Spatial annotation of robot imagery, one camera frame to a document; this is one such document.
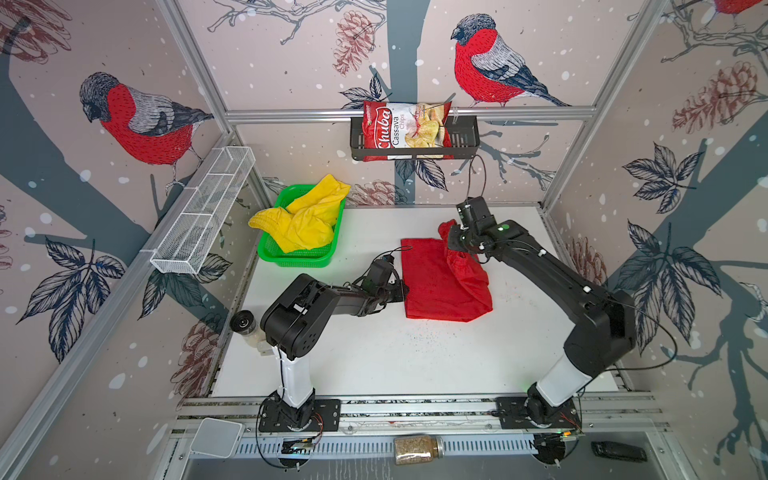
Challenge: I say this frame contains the red shorts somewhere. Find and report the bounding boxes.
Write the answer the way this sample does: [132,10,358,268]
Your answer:
[401,220,493,323]

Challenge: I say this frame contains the yellow shorts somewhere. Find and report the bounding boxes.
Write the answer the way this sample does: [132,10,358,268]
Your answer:
[248,174,351,254]

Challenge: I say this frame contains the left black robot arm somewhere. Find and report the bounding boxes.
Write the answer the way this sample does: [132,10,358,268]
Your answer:
[260,253,408,429]

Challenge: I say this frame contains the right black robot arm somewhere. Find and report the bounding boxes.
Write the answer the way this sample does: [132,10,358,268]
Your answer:
[448,197,638,428]

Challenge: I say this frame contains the green plastic basket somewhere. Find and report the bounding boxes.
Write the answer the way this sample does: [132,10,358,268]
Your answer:
[258,184,346,268]

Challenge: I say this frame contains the red Chuba chips bag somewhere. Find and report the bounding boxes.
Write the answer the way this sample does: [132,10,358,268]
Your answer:
[362,101,452,150]

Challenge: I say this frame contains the black-capped white bottle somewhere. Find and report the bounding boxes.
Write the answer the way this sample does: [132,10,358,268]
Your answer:
[230,310,274,356]

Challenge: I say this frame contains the glass jar of grains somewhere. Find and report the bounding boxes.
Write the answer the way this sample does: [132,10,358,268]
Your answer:
[394,435,445,466]

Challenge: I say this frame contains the white square pad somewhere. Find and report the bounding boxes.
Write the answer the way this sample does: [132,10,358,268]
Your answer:
[190,418,245,459]

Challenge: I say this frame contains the black remote device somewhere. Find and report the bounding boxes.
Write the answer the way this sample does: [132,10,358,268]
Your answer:
[591,441,648,463]

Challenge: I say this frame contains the black wall shelf basket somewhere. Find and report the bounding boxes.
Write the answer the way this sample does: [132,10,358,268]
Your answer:
[350,116,480,161]

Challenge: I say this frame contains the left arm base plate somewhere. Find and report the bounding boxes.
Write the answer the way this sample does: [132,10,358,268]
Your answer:
[257,396,341,433]

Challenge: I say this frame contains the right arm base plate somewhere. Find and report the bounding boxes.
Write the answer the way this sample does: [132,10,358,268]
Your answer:
[492,396,582,430]

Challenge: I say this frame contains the white wire mesh basket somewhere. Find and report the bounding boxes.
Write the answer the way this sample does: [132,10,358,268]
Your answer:
[150,146,255,275]

